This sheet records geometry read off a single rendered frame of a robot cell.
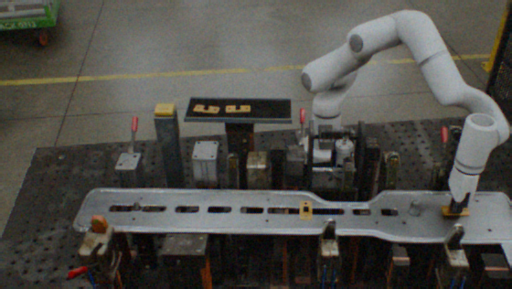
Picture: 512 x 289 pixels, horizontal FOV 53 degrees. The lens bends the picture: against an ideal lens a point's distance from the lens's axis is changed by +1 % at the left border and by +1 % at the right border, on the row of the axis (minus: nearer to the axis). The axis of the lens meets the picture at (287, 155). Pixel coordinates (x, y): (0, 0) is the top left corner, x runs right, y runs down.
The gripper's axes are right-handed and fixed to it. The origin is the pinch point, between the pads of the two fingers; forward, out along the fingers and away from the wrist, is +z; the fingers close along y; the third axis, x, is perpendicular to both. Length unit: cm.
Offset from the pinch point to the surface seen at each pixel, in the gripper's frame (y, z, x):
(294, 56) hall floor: -304, 103, -45
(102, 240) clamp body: 19, -2, -104
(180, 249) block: 19, 1, -83
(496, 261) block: 17.3, 5.6, 8.2
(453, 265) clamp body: 24.6, -0.6, -7.4
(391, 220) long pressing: 3.8, 3.6, -20.2
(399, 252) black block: 15.8, 4.6, -19.9
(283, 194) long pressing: -8, 4, -54
